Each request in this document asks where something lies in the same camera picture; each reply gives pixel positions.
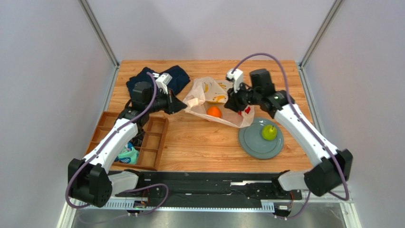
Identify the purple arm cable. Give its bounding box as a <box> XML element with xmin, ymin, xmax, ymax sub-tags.
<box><xmin>65</xmin><ymin>72</ymin><xmax>158</xmax><ymax>209</ymax></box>
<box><xmin>231</xmin><ymin>52</ymin><xmax>350</xmax><ymax>202</ymax></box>

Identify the grey round plate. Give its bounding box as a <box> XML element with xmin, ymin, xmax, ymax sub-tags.
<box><xmin>238</xmin><ymin>117</ymin><xmax>284</xmax><ymax>160</ymax></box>

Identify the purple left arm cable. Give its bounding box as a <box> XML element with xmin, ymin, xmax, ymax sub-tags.
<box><xmin>65</xmin><ymin>72</ymin><xmax>158</xmax><ymax>209</ymax></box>

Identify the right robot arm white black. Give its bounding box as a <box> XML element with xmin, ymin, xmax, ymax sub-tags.
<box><xmin>224</xmin><ymin>69</ymin><xmax>353</xmax><ymax>197</ymax></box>

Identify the translucent plastic bag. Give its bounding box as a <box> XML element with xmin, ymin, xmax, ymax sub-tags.
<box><xmin>183</xmin><ymin>77</ymin><xmax>255</xmax><ymax>128</ymax></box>

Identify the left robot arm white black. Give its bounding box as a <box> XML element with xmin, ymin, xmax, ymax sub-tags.
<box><xmin>65</xmin><ymin>81</ymin><xmax>187</xmax><ymax>209</ymax></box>

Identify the green fake pear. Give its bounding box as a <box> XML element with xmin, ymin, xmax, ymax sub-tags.
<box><xmin>261</xmin><ymin>124</ymin><xmax>278</xmax><ymax>141</ymax></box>

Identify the aluminium frame post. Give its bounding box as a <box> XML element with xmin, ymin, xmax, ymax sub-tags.
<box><xmin>78</xmin><ymin>0</ymin><xmax>120</xmax><ymax>68</ymax></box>
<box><xmin>299</xmin><ymin>0</ymin><xmax>345</xmax><ymax>69</ymax></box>

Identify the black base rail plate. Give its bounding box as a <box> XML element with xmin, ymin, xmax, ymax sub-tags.
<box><xmin>117</xmin><ymin>171</ymin><xmax>303</xmax><ymax>210</ymax></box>

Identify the brown wooden divider tray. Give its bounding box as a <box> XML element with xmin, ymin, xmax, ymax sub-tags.
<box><xmin>86</xmin><ymin>111</ymin><xmax>169</xmax><ymax>171</ymax></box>

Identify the right aluminium frame post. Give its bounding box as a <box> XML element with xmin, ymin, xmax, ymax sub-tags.
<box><xmin>299</xmin><ymin>0</ymin><xmax>345</xmax><ymax>69</ymax></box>

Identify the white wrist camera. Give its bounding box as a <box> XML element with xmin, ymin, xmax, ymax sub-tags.
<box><xmin>225</xmin><ymin>68</ymin><xmax>244</xmax><ymax>93</ymax></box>
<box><xmin>152</xmin><ymin>73</ymin><xmax>173</xmax><ymax>94</ymax></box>

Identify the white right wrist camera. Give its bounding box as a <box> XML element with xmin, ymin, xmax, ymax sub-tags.
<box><xmin>225</xmin><ymin>68</ymin><xmax>244</xmax><ymax>93</ymax></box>

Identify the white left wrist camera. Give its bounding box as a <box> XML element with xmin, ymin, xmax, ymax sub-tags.
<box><xmin>152</xmin><ymin>73</ymin><xmax>173</xmax><ymax>94</ymax></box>

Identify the left aluminium frame post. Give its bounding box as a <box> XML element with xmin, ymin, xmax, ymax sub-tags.
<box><xmin>78</xmin><ymin>0</ymin><xmax>120</xmax><ymax>68</ymax></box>

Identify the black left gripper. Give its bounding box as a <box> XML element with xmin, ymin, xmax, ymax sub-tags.
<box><xmin>145</xmin><ymin>88</ymin><xmax>187</xmax><ymax>115</ymax></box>

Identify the orange fake fruit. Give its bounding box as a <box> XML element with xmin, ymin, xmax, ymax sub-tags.
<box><xmin>206</xmin><ymin>106</ymin><xmax>222</xmax><ymax>118</ymax></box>

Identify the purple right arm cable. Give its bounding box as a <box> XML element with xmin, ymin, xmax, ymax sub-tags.
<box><xmin>231</xmin><ymin>52</ymin><xmax>350</xmax><ymax>202</ymax></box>

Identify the teal white rolled sock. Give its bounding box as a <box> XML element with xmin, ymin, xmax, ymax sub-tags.
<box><xmin>115</xmin><ymin>142</ymin><xmax>139</xmax><ymax>165</ymax></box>

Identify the red fake apple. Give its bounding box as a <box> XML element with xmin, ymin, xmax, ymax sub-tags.
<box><xmin>243</xmin><ymin>106</ymin><xmax>251</xmax><ymax>114</ymax></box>

